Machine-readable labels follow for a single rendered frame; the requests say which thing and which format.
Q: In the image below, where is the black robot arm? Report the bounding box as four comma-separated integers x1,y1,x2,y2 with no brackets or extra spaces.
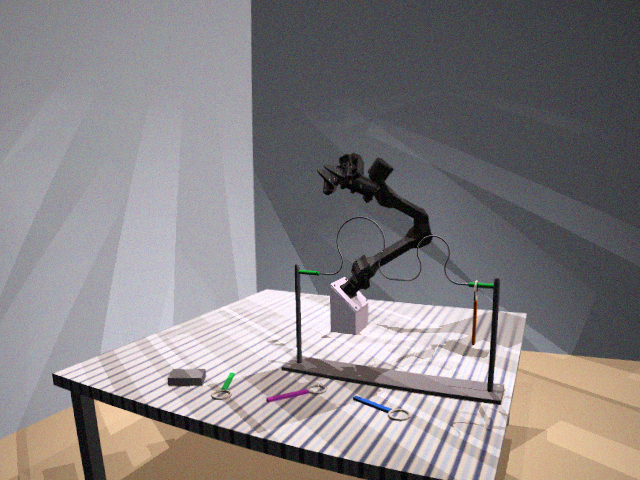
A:
339,153,433,299

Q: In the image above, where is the purple handle with grey metal loop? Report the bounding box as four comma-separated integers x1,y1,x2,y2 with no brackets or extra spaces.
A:
267,385,327,402

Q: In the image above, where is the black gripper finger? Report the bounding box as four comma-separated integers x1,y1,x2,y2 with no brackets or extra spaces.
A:
317,168,335,189
324,162,349,181

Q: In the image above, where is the grey ring with green handle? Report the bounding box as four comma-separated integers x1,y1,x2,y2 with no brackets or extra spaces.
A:
211,373,235,399

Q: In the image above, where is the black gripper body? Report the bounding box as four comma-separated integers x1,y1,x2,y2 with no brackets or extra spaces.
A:
323,157,366,195

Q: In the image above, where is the blue handle with grey loop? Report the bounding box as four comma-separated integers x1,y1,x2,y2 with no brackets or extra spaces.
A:
353,396,410,421

